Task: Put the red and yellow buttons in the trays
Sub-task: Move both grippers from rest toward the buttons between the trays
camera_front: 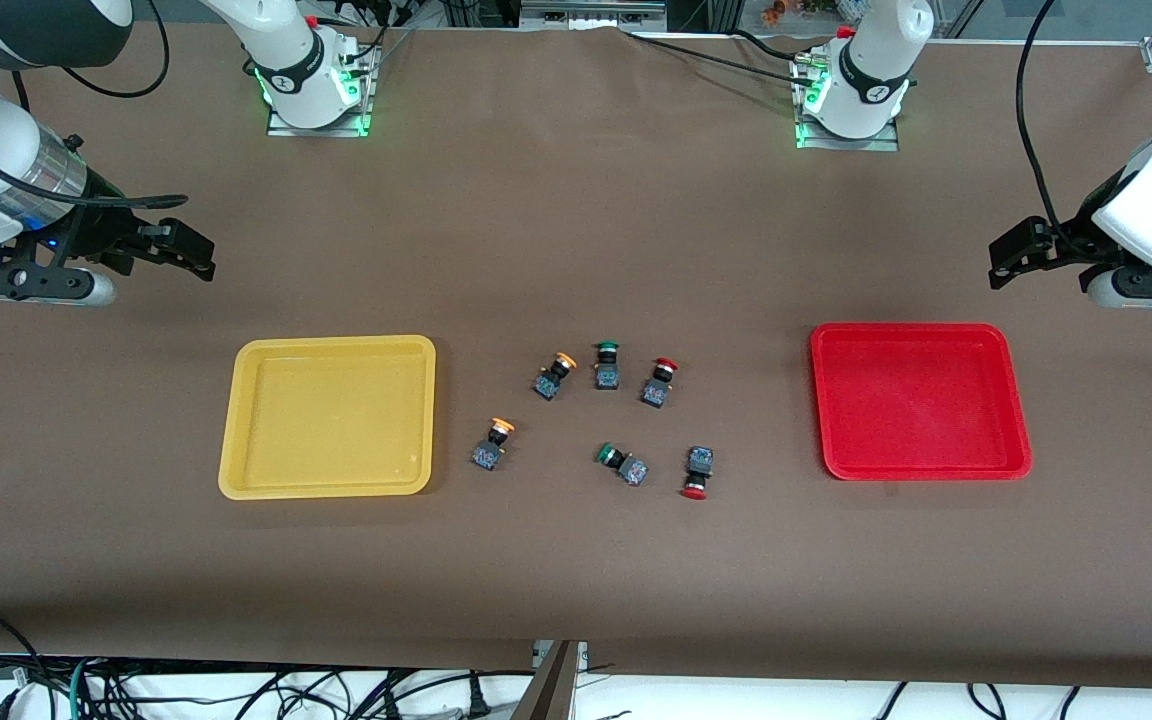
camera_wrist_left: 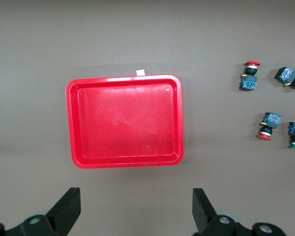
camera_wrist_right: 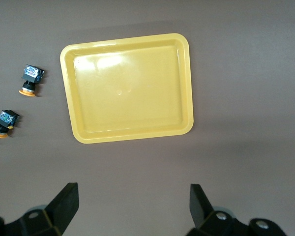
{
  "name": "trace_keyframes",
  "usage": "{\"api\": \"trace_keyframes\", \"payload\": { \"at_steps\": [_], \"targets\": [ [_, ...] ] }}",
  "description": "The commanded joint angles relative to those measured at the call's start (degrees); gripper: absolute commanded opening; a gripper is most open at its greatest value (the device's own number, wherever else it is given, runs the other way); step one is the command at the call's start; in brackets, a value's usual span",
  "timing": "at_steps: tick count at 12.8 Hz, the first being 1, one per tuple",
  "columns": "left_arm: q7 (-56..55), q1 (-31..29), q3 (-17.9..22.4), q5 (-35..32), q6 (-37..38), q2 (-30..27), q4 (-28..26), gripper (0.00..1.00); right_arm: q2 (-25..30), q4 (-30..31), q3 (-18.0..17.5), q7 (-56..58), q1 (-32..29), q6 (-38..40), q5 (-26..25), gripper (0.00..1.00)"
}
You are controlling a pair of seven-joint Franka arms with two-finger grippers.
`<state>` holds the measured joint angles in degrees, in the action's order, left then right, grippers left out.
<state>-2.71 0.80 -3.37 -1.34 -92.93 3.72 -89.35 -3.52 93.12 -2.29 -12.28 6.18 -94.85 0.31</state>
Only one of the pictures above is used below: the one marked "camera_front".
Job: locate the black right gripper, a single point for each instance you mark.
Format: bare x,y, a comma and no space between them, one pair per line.
103,232

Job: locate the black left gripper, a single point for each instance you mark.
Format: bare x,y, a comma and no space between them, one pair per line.
1067,243

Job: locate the yellow push button switch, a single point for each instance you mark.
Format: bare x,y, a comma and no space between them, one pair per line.
491,448
554,378

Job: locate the red push button switch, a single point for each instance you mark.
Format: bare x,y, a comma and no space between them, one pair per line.
658,385
698,470

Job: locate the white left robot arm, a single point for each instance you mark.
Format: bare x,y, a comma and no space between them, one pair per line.
1151,210

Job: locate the red plastic tray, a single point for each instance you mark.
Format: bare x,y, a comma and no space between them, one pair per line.
921,400

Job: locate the yellow plastic tray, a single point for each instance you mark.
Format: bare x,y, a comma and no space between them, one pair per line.
336,440

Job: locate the orange decorative object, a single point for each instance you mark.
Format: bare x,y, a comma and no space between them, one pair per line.
774,12

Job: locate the brown table mat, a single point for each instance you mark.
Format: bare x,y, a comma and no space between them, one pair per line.
576,250

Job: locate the grey metal box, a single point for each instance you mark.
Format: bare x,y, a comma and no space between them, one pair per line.
586,12

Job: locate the black power plug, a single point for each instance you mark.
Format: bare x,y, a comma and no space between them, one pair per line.
478,700

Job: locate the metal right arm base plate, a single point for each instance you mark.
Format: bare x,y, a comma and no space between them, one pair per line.
281,127

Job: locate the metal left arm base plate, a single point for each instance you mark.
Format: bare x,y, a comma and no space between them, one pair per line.
886,143

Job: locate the green push button switch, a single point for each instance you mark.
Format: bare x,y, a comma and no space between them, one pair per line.
624,465
606,368

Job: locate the grey table post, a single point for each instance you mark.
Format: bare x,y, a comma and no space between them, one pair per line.
551,690

